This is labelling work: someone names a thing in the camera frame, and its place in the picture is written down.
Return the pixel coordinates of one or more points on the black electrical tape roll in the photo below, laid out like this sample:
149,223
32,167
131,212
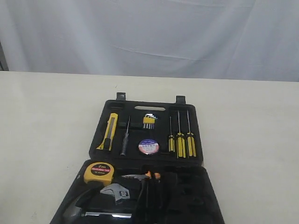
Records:
148,146

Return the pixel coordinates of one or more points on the black plastic tool case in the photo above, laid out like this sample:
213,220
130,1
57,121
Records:
186,190

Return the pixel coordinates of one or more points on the yellow utility knife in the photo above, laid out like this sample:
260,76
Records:
106,144

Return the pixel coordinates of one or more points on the yellow tape measure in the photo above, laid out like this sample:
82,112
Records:
100,172

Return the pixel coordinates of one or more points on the orange black combination pliers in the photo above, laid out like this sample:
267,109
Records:
149,199

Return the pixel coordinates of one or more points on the yellow hex key set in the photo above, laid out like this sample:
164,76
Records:
149,121

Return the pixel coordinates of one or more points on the small yellow black screwdriver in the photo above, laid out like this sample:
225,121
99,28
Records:
171,142

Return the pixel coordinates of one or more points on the middle yellow black screwdriver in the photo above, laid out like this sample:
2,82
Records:
181,153

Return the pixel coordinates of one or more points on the right yellow black screwdriver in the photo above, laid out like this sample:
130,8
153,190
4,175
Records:
190,139

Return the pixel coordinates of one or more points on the white backdrop curtain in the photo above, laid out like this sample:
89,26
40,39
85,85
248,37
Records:
221,39

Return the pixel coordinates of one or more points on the steel claw hammer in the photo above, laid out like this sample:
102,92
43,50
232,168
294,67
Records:
76,209

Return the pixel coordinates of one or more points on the clear handle tester screwdriver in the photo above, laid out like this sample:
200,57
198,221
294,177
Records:
125,139

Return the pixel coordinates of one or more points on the adjustable wrench black handle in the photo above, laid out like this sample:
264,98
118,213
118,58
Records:
122,192

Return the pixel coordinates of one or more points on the black metal tripod frame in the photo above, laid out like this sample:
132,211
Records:
3,62

